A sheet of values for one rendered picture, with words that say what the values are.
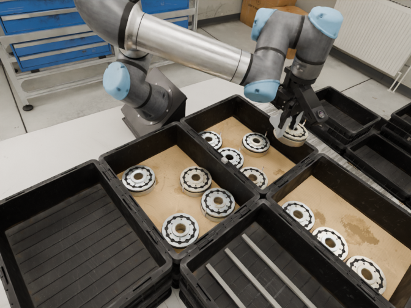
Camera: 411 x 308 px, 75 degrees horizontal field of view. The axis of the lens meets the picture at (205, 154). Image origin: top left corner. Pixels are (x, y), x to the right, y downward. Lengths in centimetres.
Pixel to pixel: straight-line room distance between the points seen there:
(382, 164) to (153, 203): 153
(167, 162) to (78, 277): 43
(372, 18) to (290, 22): 303
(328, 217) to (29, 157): 112
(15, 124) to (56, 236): 187
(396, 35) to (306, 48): 292
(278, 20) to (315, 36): 9
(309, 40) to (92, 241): 74
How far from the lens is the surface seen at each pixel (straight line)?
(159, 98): 109
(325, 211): 96
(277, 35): 68
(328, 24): 70
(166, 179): 90
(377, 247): 97
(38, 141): 132
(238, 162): 94
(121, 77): 99
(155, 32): 62
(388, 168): 201
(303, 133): 90
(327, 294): 84
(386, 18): 364
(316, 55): 72
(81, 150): 123
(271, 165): 101
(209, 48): 62
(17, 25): 248
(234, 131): 109
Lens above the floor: 155
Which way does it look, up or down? 47 degrees down
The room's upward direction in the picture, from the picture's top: 8 degrees clockwise
